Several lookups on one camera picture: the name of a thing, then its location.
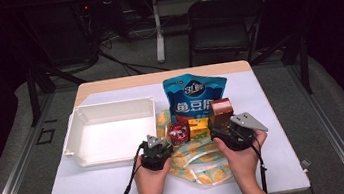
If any blue snack pouch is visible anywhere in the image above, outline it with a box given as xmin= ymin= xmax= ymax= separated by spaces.
xmin=161 ymin=68 xmax=233 ymax=128

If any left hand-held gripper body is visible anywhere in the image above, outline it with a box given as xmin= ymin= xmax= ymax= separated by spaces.
xmin=137 ymin=130 xmax=176 ymax=174

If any person's left hand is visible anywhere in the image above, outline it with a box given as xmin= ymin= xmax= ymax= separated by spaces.
xmin=130 ymin=152 xmax=177 ymax=194

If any yellow drink carton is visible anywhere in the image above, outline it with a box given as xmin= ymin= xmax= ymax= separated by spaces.
xmin=186 ymin=115 xmax=216 ymax=142

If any black folding chair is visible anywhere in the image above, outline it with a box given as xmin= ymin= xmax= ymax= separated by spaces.
xmin=181 ymin=0 xmax=272 ymax=70

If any orange-slice print bag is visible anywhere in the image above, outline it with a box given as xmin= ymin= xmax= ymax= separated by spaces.
xmin=153 ymin=100 xmax=237 ymax=193

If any white desk leg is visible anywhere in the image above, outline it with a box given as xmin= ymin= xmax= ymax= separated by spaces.
xmin=148 ymin=0 xmax=169 ymax=65

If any black floor cable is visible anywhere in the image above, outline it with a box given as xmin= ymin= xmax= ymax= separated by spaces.
xmin=98 ymin=41 xmax=171 ymax=81

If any person's right hand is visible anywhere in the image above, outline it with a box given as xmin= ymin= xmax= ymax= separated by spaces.
xmin=213 ymin=128 xmax=275 ymax=189

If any white plastic bin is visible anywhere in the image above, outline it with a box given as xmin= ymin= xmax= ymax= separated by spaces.
xmin=57 ymin=95 xmax=163 ymax=171

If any red can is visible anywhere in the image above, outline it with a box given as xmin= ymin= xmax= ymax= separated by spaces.
xmin=166 ymin=120 xmax=192 ymax=148

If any black equipment box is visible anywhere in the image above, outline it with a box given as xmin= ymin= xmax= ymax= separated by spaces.
xmin=30 ymin=1 xmax=103 ymax=70

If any brown drink carton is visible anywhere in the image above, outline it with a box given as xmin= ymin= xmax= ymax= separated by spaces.
xmin=208 ymin=96 xmax=237 ymax=135

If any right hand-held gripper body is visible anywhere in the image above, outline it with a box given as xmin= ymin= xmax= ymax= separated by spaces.
xmin=209 ymin=109 xmax=271 ymax=155

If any black frame post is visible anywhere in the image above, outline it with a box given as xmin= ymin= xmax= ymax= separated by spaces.
xmin=23 ymin=66 xmax=44 ymax=128

